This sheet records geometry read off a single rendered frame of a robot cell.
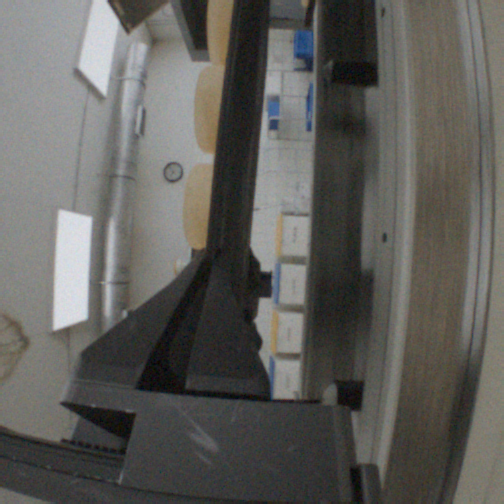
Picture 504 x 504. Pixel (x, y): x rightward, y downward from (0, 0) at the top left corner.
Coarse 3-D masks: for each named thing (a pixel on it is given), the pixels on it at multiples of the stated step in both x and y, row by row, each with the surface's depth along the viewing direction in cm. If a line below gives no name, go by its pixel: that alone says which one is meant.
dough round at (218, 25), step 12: (216, 0) 14; (228, 0) 14; (216, 12) 14; (228, 12) 14; (216, 24) 14; (228, 24) 14; (216, 36) 15; (228, 36) 15; (216, 48) 15; (216, 60) 16
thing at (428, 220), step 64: (384, 0) 17; (448, 0) 16; (384, 64) 18; (448, 64) 16; (384, 128) 18; (448, 128) 16; (384, 192) 18; (448, 192) 17; (384, 256) 18; (448, 256) 17; (384, 320) 17; (448, 320) 17; (384, 384) 17; (448, 384) 17; (384, 448) 17; (448, 448) 17
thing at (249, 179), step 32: (256, 0) 17; (256, 32) 20; (256, 64) 24; (224, 96) 12; (256, 96) 28; (224, 128) 12; (256, 128) 34; (224, 160) 12; (256, 160) 43; (224, 192) 13; (224, 224) 14
